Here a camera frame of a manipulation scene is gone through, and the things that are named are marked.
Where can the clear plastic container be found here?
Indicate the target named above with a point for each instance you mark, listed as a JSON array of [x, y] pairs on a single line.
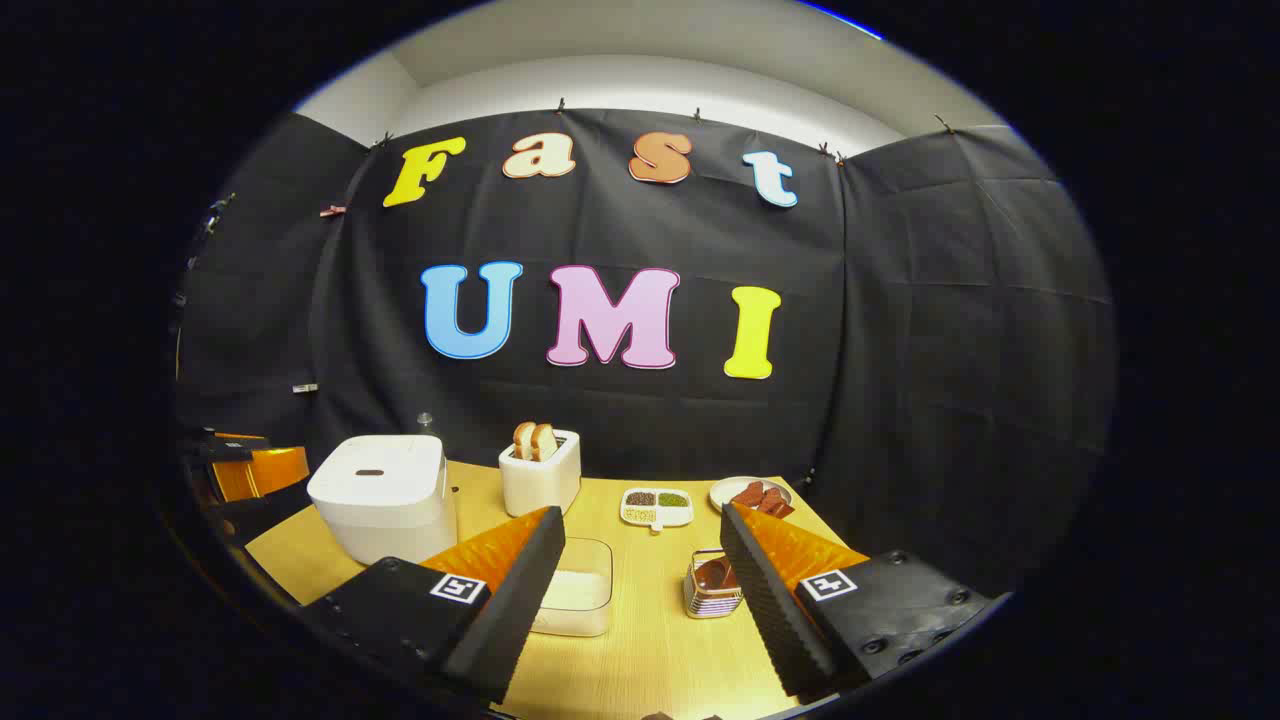
[[580, 625]]

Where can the green beans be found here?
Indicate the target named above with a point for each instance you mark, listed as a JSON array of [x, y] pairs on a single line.
[[673, 499]]

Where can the yellow beans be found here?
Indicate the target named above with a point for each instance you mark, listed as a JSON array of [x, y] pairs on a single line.
[[640, 515]]

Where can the white toaster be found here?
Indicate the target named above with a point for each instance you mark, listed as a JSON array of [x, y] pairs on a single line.
[[540, 490]]

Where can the dark brown beans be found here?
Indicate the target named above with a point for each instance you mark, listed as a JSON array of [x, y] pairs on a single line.
[[641, 499]]

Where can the white round plate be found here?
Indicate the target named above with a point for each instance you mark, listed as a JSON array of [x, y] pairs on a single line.
[[722, 492]]

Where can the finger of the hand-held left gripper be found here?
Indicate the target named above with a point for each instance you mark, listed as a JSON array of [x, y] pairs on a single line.
[[260, 475], [235, 441]]

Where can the bread slice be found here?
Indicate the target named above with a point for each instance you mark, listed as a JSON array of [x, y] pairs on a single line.
[[522, 440], [545, 442]]

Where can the black backdrop cloth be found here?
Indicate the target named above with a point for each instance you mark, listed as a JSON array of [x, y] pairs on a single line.
[[900, 350]]

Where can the white divided dish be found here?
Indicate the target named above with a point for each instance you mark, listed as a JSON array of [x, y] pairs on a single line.
[[672, 516]]

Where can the red meat slice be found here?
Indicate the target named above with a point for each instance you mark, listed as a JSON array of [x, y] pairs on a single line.
[[748, 494], [776, 503]]

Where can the brown wooden spoon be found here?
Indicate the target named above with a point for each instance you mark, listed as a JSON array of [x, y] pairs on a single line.
[[713, 573]]

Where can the white rice cooker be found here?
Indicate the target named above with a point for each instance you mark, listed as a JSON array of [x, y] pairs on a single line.
[[380, 500]]

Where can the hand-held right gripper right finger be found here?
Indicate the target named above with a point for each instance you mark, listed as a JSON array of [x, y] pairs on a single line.
[[770, 600]]

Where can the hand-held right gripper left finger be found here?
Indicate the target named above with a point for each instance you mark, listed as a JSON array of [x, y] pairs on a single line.
[[510, 610]]

